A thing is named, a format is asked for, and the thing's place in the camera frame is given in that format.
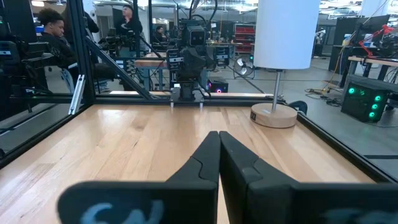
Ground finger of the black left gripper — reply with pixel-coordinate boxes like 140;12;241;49
185;57;195;81
194;57;203;80

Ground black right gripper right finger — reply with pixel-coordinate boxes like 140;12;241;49
220;131;398;224

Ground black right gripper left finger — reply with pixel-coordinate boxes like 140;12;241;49
57;131;221;224

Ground computer tower pink light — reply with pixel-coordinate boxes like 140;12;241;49
207;77;229;94

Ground small floor fan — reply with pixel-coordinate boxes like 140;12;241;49
233;57;256;79

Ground wooden table blue legs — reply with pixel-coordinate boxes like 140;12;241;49
133;51;175;91

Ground person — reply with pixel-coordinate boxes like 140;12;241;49
114;3;144;60
37;7;78;94
153;25;168;44

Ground red storage shelf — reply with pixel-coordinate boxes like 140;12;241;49
233;23;257;54

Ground background robot arms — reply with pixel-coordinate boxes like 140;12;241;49
99;27;137;58

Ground white cylindrical cup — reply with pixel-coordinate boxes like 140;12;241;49
250;0;321;129

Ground dark blue rounded object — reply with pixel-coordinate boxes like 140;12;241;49
286;100;308;116

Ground computer tower green lights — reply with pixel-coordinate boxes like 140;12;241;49
340;78;392;123

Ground black partition screens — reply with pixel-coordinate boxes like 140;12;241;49
334;14;391;46

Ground wooden top desk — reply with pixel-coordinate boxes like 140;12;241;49
346;55;398;93

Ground black neighbouring rig equipment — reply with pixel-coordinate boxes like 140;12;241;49
0;17;52;103

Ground white background table lamp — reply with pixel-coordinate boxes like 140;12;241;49
360;0;390;18

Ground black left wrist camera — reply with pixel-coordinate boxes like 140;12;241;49
185;25;206;47

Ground silver frame bracket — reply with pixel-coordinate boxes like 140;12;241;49
68;73;86;116

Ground floor cables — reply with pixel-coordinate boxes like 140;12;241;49
304;86;343;107

